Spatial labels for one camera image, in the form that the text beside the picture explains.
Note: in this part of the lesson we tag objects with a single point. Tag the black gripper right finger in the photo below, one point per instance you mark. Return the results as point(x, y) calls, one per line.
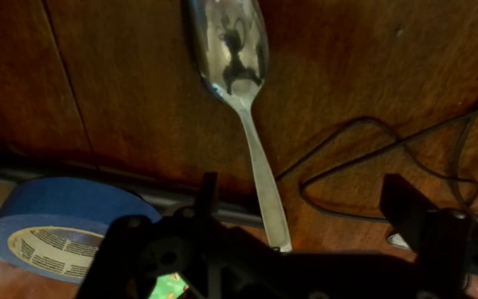
point(443, 238)

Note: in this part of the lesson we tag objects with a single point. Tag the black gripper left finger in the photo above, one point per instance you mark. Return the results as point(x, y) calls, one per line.
point(206, 193)

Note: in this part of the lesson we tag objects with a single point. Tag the silver metal spoon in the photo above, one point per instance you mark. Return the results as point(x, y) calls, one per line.
point(232, 50)

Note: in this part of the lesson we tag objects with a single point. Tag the blue masking tape roll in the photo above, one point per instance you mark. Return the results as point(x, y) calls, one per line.
point(66, 205)

